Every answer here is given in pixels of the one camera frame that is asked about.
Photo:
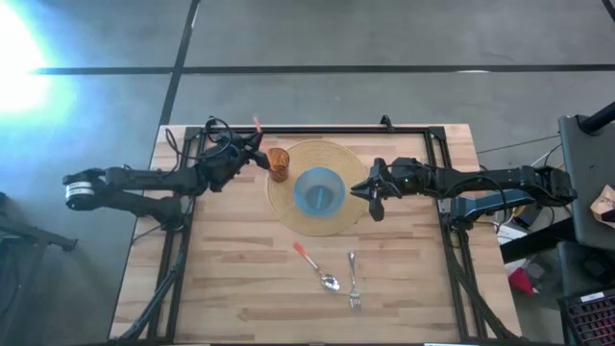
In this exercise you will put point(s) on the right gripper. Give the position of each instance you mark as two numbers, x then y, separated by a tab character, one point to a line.
413	185

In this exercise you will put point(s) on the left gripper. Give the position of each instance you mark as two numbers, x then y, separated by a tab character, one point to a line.
226	165

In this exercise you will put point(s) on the orange drinking straw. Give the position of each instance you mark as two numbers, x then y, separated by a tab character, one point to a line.
258	126

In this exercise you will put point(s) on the silver metal fork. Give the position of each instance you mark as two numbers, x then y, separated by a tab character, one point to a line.
352	274

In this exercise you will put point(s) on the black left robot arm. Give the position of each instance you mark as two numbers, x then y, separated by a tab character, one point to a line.
144	178

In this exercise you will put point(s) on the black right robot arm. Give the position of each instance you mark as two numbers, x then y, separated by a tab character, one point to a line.
480	179

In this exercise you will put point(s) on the amber faceted plastic cup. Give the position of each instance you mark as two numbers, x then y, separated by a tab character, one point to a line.
278	165

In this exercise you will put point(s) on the round woven yellow placemat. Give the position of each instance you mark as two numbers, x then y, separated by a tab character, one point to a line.
331	226

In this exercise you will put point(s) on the blue plastic bowl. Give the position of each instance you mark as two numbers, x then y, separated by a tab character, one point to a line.
307	192

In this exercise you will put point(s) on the black clamp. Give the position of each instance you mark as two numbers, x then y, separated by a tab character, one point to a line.
386	124

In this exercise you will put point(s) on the red box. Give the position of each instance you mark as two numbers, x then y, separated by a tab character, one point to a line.
521	281

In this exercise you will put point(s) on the dark grey desk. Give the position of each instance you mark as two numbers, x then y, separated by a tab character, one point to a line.
586	192

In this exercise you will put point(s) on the black metal stand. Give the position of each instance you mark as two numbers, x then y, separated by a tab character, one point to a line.
48	239

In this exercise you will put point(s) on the brown paper bag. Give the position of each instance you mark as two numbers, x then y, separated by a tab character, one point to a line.
606	204

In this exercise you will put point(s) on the backlit colourful keyboard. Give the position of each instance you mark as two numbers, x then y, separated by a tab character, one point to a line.
593	319

